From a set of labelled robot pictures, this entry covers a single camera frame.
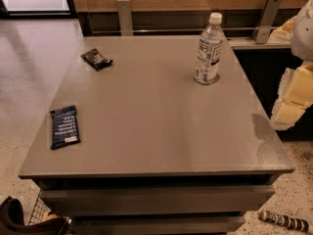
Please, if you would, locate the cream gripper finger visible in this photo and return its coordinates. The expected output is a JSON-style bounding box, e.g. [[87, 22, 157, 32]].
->
[[285, 62, 313, 108], [270, 68, 306, 131]]

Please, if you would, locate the black chocolate rxbar wrapper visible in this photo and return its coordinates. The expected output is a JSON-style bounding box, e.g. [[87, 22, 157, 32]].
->
[[81, 49, 113, 71]]

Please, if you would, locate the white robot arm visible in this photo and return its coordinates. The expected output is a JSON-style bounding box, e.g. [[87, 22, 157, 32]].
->
[[270, 0, 313, 131]]

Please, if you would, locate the blue rxbar wrapper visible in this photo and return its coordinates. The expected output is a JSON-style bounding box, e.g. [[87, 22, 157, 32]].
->
[[50, 105, 80, 150]]

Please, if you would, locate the clear plastic water bottle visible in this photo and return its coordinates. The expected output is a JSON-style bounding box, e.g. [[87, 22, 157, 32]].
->
[[194, 13, 225, 85]]

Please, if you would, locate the black and white patterned stick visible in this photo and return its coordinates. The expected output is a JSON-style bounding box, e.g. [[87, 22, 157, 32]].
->
[[258, 210, 313, 233]]

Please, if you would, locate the grey table with drawers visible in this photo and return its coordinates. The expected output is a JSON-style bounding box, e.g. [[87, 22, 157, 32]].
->
[[20, 36, 292, 235]]

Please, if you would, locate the black curved chair piece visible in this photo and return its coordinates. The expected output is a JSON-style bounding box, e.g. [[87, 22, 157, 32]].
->
[[0, 196, 69, 235]]

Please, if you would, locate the right metal wall bracket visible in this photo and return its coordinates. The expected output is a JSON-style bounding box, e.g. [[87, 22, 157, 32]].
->
[[251, 0, 283, 44]]

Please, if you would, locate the metal wall bracket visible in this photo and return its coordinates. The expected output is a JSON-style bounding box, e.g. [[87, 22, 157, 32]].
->
[[251, 0, 283, 44], [116, 0, 133, 36]]

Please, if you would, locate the left metal wall bracket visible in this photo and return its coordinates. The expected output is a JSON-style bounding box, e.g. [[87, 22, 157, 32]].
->
[[116, 0, 133, 36]]

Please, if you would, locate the wire mesh basket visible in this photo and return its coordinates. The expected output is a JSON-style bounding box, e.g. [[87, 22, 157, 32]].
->
[[27, 193, 51, 225]]

